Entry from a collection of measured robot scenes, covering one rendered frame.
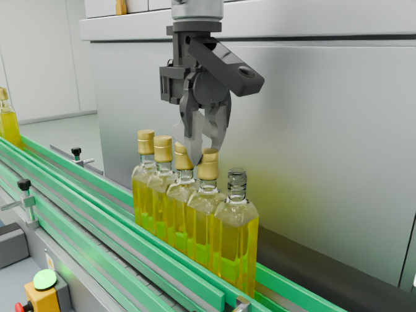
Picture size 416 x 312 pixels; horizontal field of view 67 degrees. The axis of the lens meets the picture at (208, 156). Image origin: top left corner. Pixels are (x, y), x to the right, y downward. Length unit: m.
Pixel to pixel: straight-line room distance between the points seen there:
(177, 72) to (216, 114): 0.09
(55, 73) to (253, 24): 6.15
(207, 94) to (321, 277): 0.41
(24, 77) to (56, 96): 0.63
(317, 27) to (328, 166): 0.21
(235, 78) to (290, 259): 0.41
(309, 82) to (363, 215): 0.22
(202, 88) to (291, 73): 0.15
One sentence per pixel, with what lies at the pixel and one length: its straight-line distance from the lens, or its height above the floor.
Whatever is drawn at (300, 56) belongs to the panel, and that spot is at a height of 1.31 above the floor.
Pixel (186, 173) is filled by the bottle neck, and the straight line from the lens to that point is 0.55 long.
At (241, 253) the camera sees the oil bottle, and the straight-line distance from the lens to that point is 0.51.
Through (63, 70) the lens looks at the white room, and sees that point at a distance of 6.69.
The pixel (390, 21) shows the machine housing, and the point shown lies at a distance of 0.50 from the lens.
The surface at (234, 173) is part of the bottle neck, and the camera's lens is 0.49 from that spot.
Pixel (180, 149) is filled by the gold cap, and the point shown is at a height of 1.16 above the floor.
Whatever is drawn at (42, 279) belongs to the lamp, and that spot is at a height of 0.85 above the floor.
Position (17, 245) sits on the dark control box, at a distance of 1.04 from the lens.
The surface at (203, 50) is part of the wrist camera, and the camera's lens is 0.45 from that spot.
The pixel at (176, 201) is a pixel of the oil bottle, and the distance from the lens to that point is 0.57.
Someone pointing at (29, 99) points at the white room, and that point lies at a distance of 6.52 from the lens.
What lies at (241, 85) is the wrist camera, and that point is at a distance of 0.41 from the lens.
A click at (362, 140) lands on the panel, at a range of 0.51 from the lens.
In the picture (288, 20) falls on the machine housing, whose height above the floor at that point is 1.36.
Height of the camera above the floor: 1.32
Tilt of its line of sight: 19 degrees down
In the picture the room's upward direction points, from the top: straight up
